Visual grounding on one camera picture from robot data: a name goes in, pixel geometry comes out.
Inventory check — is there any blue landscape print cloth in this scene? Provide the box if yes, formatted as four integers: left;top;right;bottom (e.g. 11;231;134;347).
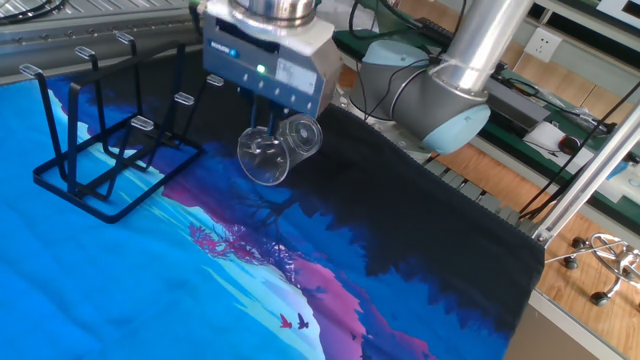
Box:
0;47;546;360

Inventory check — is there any black cable bundle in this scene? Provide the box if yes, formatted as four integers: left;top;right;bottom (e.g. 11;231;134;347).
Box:
347;0;469;124

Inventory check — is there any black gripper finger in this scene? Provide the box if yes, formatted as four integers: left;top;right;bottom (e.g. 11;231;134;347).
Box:
266;102;282;140
248;94;261;130

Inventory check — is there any office chair base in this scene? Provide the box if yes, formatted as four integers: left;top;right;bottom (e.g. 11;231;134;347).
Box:
544;232;640;308

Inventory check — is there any aluminium frame beam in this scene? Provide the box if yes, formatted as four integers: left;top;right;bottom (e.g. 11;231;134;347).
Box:
531;102;640;247

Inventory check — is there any black metal cup rack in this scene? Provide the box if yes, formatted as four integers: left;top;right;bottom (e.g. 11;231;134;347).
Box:
18;30;225;225

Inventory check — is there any white paper sheet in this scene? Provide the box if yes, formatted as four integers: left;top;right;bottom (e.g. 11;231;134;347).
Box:
522;121;596;169

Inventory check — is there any clear glass cup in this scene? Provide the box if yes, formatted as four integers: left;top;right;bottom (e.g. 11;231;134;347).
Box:
236;113;324;187

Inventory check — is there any black computer mouse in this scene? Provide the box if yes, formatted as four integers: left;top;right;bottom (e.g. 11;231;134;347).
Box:
557;134;583;156

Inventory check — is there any grey metal box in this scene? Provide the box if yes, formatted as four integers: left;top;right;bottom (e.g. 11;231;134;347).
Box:
487;74;552;132

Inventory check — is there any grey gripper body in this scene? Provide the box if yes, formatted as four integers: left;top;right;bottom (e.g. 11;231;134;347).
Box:
202;13;344;119

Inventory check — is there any white wall socket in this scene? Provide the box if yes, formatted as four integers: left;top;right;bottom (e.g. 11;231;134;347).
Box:
523;26;564;64

